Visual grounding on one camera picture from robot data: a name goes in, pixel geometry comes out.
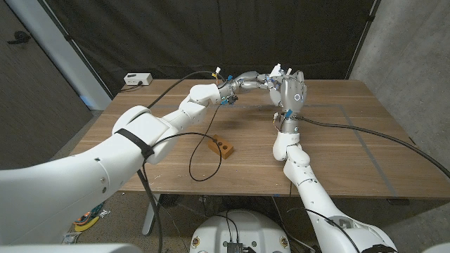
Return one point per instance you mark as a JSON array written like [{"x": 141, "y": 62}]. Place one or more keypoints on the white power box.
[{"x": 138, "y": 78}]

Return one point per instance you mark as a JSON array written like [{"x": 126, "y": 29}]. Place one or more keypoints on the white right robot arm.
[{"x": 316, "y": 200}]

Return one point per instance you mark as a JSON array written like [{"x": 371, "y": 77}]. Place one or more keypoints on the black backdrop pole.
[
  {"x": 364, "y": 38},
  {"x": 75, "y": 49}
]

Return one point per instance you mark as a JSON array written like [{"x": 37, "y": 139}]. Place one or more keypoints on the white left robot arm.
[{"x": 88, "y": 175}]

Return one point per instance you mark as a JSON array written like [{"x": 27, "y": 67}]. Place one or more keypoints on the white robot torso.
[{"x": 242, "y": 228}]

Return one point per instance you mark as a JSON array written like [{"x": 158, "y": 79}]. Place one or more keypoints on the grey table leg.
[{"x": 149, "y": 218}]

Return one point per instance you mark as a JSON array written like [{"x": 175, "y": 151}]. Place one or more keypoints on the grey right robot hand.
[{"x": 290, "y": 95}]

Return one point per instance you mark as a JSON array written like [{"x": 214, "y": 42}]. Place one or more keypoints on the yellow flat floor item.
[{"x": 86, "y": 227}]

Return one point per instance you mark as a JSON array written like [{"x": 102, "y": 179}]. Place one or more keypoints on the black module on torso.
[{"x": 235, "y": 247}]

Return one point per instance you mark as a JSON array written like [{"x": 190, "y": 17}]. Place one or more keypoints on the teal tool tray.
[{"x": 89, "y": 217}]

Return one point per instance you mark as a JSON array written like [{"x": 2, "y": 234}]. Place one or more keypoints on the white pillar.
[{"x": 59, "y": 49}]

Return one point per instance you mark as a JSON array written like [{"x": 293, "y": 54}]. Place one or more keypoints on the brown block with three holes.
[{"x": 225, "y": 149}]

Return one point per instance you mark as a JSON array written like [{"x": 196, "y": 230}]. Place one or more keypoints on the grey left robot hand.
[{"x": 246, "y": 82}]

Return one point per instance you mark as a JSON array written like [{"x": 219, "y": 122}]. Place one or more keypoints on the dark round fan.
[{"x": 171, "y": 200}]

